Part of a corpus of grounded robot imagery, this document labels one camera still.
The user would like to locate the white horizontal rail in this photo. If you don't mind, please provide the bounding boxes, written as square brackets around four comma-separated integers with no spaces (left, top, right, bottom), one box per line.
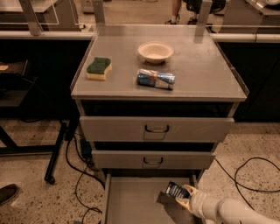
[0,31,280,43]

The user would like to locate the dark shoe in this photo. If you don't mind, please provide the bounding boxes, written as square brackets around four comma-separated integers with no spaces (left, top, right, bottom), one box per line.
[0,184,18,205]

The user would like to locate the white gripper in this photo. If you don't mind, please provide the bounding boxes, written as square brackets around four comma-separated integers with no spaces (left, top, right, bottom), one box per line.
[175,185,214,219]

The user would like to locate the dark blue rxbar wrapper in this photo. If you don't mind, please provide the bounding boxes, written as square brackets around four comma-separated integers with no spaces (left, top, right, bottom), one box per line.
[165,181,190,199]

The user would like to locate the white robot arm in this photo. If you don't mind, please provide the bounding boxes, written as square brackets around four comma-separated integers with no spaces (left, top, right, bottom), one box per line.
[176,185,280,224]

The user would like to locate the black cable right floor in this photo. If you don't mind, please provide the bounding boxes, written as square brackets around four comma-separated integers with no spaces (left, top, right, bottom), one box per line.
[214,157,280,211]

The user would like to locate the blue silver energy drink can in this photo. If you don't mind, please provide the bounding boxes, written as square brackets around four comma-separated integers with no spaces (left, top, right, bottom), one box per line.
[136,69,176,90]

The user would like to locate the middle grey drawer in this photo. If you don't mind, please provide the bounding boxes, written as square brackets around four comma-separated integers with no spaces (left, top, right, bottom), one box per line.
[93,150,215,170]

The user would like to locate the green yellow sponge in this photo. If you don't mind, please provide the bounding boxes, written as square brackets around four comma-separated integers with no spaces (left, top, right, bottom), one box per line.
[87,57,112,81]

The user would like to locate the grey metal drawer cabinet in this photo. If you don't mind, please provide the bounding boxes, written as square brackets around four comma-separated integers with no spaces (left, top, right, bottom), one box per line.
[70,24,250,179]

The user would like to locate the black table frame left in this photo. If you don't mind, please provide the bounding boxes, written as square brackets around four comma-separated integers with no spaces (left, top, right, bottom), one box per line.
[0,60,67,185]

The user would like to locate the person legs in background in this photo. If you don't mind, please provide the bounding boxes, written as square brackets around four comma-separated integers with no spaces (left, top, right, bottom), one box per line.
[164,0,202,26]

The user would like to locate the black cable left floor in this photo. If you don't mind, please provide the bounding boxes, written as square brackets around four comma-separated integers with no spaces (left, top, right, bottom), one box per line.
[65,134,106,224]

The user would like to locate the black cable floor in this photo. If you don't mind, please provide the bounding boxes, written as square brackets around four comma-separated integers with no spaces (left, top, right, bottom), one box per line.
[65,134,106,224]
[214,157,280,211]

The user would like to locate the top grey drawer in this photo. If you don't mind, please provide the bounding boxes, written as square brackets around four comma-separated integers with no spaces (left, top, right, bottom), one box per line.
[80,116,234,143]

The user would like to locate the bottom grey open drawer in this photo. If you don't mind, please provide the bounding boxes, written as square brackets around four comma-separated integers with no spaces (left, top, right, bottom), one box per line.
[101,174,206,224]

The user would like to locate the cream paper bowl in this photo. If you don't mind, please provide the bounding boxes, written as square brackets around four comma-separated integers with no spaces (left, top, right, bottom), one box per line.
[137,41,174,64]

